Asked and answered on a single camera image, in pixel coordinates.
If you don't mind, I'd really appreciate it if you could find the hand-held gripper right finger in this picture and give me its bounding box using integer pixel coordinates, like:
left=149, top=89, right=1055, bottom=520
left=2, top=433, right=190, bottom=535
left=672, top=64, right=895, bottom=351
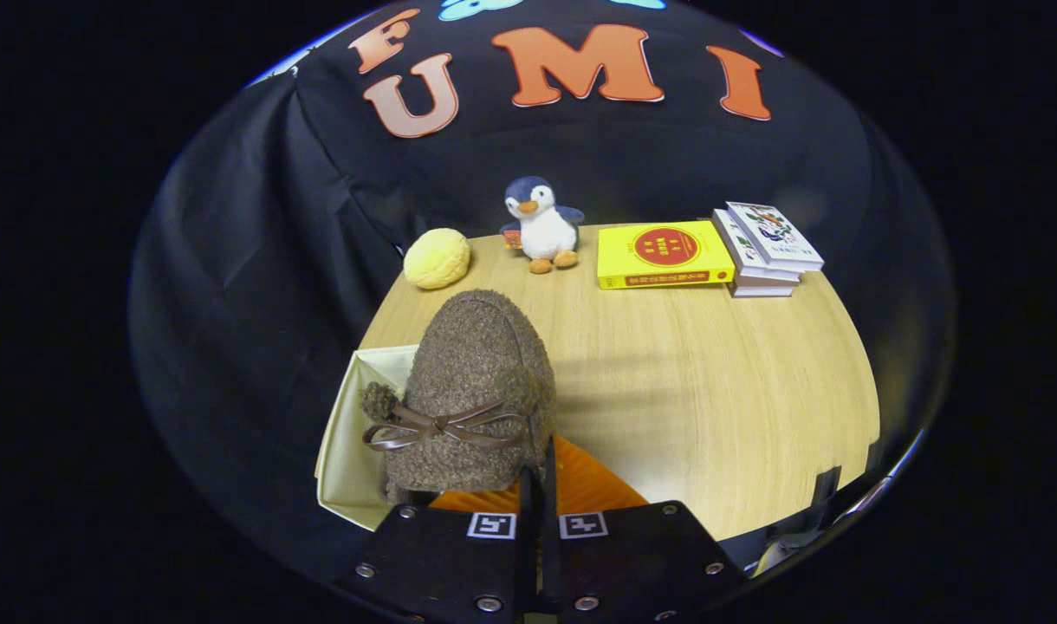
left=539, top=433, right=750, bottom=624

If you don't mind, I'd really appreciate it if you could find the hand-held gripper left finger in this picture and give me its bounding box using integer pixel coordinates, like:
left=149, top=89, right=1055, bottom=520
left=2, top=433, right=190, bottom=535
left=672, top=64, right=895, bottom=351
left=334, top=464, right=540, bottom=624

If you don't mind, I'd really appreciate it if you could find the cream fabric storage box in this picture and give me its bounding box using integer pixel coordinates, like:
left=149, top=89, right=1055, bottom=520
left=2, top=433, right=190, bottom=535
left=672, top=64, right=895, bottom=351
left=314, top=344, right=421, bottom=531

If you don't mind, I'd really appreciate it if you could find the brown fuzzy shoe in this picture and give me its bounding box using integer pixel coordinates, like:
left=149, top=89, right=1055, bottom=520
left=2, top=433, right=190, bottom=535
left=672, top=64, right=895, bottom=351
left=360, top=289, right=557, bottom=505

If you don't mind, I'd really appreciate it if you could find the yellow round plush cushion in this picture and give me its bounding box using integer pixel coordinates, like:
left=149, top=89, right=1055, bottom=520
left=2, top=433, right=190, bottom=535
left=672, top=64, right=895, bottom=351
left=403, top=227, right=472, bottom=290

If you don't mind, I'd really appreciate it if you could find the penguin plush toy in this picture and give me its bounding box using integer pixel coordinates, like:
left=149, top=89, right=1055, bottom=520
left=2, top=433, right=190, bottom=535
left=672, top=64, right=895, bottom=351
left=500, top=176, right=586, bottom=275

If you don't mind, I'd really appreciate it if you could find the yellow book with red circle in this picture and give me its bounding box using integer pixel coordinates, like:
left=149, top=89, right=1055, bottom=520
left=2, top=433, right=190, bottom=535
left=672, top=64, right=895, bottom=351
left=596, top=220, right=736, bottom=290

